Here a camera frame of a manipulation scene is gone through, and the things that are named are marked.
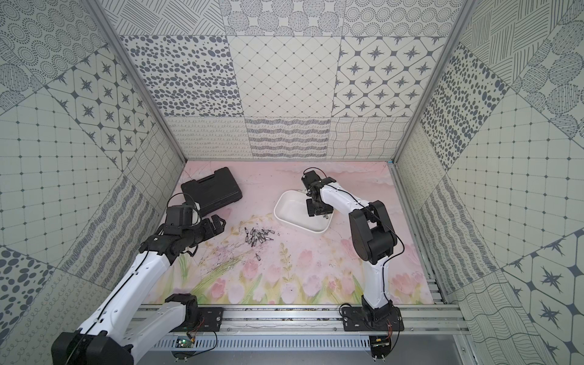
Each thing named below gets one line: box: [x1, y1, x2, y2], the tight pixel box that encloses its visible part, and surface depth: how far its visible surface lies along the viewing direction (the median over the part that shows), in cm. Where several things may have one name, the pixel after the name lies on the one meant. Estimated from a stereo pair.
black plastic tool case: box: [180, 167, 243, 216], surface depth 105 cm
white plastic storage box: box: [274, 190, 334, 233], surface depth 100 cm
